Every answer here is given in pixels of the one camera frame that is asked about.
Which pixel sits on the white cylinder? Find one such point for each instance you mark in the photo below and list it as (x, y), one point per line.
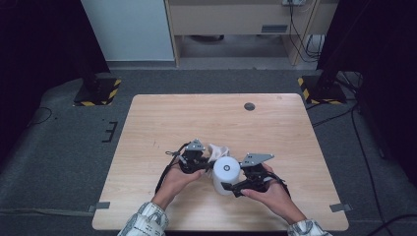
(226, 177)

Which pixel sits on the grey tape piece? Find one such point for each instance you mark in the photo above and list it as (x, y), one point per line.
(100, 206)
(341, 207)

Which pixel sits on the white cabinet panel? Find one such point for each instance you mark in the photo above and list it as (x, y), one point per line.
(131, 29)

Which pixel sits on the person's right hand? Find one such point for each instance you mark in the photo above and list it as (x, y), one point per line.
(272, 196)

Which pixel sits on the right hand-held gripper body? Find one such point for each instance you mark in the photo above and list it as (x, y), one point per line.
(255, 173)

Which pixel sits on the beige wooden desk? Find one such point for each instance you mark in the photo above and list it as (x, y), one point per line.
(229, 19)

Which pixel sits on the white power strip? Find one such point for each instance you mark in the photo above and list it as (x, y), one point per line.
(293, 2)

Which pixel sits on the person's left hand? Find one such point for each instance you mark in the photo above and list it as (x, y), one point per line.
(177, 182)

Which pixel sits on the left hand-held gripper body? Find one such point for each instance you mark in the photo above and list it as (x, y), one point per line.
(193, 160)

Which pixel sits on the black yellow striped stand base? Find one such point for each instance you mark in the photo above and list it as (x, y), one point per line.
(98, 93)
(323, 93)

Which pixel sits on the dark round table grommet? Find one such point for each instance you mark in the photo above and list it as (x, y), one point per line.
(249, 106)

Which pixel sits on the dark curtain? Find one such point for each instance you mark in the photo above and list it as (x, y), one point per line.
(383, 65)

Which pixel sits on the white underpants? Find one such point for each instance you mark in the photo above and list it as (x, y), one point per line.
(219, 151)

